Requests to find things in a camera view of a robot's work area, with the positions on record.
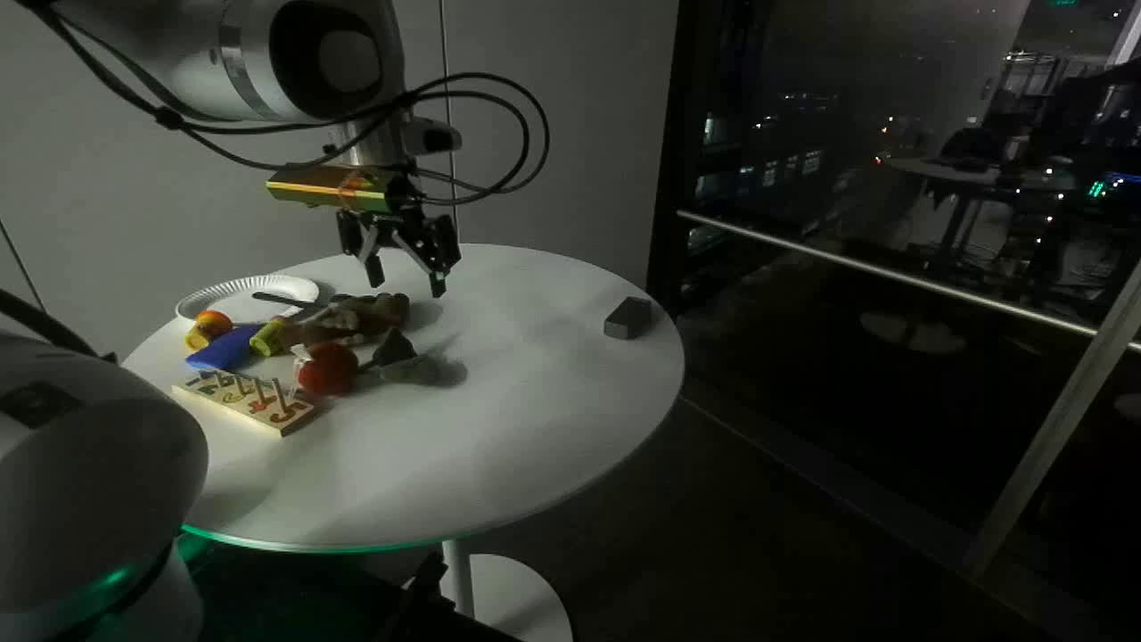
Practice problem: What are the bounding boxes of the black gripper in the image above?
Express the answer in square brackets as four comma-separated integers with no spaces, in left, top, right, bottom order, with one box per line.
[335,173,462,300]

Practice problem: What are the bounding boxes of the brown plush toy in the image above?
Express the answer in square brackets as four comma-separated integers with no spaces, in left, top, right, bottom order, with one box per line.
[278,290,417,357]

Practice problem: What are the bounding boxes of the red ball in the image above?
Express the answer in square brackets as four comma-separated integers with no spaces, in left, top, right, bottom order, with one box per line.
[297,337,365,400]

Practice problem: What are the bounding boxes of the yellow-green cylinder toy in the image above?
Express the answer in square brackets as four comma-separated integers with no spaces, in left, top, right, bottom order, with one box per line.
[247,318,297,357]

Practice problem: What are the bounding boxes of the white plate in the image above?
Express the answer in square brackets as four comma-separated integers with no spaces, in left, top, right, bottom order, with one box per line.
[170,271,323,328]

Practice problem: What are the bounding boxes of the blue block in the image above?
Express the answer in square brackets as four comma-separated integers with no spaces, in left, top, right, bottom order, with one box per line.
[186,322,270,375]

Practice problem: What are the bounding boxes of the orange toy fruit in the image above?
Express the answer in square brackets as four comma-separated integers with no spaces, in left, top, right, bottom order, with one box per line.
[180,305,236,353]

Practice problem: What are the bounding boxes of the wooden peg board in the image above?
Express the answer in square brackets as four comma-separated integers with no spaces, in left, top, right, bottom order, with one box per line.
[170,367,319,442]

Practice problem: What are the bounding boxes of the grey rectangular block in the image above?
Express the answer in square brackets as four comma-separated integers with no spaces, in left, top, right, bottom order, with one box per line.
[600,296,659,341]

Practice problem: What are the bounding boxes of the white window mullion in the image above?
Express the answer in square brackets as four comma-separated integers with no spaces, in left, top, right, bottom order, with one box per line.
[959,264,1141,581]

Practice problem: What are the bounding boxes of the yellowish wrist camera bar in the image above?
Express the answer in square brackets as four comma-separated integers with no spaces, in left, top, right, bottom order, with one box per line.
[260,165,400,217]

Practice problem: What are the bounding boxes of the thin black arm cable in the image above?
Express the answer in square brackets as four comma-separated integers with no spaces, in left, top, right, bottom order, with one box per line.
[31,0,551,215]

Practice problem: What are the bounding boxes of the white table pedestal base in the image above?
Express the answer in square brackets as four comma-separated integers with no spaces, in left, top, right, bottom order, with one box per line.
[438,537,576,642]

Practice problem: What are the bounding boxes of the thick black hose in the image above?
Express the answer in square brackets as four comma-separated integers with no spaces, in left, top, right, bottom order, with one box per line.
[0,284,115,359]

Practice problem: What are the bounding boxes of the white horizontal window rail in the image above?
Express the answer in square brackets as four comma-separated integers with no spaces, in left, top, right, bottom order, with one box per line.
[674,205,1141,353]

